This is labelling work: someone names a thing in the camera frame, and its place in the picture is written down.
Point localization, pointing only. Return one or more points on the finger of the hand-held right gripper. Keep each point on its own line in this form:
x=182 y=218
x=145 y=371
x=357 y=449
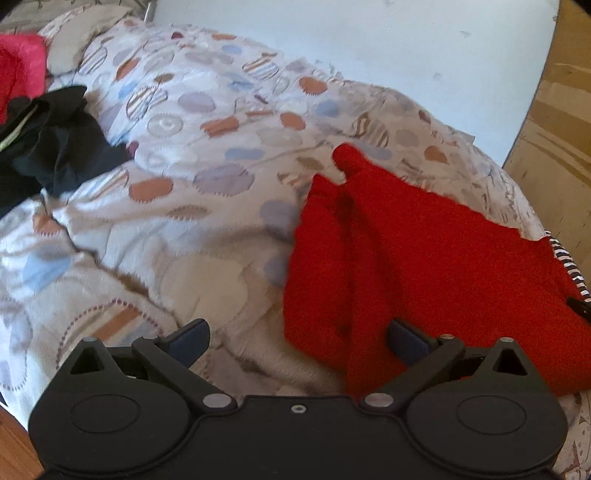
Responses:
x=581 y=309

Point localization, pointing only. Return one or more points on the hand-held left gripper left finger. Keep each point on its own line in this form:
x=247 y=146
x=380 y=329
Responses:
x=189 y=341

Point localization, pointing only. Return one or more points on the plywood board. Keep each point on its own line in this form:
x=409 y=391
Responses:
x=563 y=138

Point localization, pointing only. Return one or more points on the striped bed sheet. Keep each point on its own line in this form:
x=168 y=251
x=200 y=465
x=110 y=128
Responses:
x=570 y=270

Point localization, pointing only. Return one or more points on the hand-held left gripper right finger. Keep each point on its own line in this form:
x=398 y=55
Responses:
x=408 y=344

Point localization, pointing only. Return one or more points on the crimson shiny cloth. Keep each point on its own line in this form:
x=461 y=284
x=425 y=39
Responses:
x=18 y=64

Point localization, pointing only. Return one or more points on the metal bed headboard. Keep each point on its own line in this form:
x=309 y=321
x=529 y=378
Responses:
x=147 y=11

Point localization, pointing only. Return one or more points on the black garment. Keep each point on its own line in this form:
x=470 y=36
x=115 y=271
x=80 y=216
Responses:
x=60 y=152

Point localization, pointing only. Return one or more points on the circle patterned duvet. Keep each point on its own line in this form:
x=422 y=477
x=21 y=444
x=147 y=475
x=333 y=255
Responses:
x=184 y=230

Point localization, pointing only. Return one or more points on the grey pillow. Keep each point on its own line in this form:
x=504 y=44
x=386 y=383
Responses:
x=78 y=37

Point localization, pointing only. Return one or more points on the red knit sweater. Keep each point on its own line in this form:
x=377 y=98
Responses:
x=438 y=258

